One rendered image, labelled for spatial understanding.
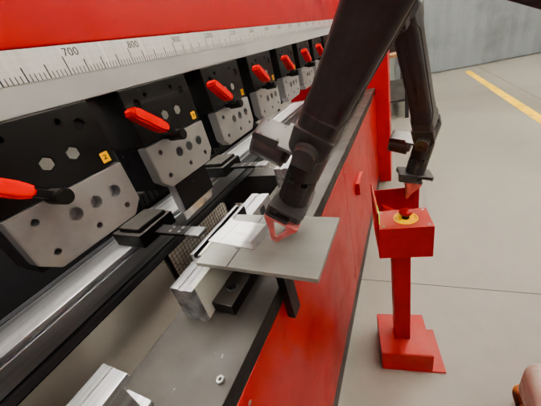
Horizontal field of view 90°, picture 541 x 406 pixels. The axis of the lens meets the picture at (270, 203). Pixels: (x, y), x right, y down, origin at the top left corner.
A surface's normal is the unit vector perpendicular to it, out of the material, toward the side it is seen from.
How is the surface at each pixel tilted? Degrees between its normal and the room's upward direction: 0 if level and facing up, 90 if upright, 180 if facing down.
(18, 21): 90
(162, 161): 90
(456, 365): 0
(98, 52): 90
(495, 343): 0
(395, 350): 0
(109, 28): 90
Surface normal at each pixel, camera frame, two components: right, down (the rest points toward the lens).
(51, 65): 0.89, 0.00
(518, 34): -0.48, 0.52
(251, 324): -0.24, -0.85
